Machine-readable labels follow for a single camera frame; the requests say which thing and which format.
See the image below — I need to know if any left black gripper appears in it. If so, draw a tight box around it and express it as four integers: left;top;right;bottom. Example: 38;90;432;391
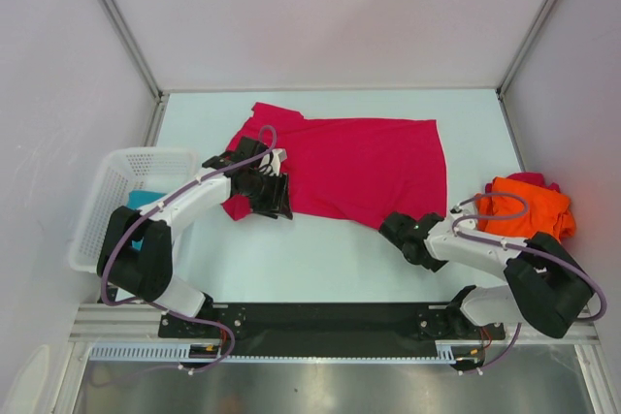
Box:
239;171;292;220

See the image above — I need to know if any magenta t shirt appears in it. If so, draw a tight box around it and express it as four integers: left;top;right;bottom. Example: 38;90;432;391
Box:
227;103;447;229

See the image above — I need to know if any white plastic laundry basket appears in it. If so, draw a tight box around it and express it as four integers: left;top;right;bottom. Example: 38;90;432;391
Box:
68;146;198;273

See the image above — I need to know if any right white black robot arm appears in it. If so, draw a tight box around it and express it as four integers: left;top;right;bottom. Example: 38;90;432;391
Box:
379;207;596;339

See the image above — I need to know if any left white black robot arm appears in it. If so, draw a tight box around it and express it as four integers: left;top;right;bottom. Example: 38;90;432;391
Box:
96;137;293;336

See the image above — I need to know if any teal t shirt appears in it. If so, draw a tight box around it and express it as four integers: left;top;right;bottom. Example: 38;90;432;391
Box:
126;190;165;251

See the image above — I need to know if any orange t shirt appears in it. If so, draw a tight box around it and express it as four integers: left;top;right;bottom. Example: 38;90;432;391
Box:
474;176;577;241

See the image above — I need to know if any dark pink t shirt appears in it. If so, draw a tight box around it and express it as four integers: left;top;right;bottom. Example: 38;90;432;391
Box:
507;172;561;193

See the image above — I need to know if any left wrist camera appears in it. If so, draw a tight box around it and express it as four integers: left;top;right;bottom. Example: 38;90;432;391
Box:
236;137;287;176

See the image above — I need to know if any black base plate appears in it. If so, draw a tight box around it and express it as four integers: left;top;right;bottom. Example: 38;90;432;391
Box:
157;301;507;358

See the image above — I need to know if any slotted white cable duct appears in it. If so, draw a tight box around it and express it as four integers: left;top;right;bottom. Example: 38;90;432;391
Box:
89;342;457;366

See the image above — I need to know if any aluminium rail frame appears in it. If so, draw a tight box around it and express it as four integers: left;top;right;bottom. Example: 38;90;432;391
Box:
69;303;601;345

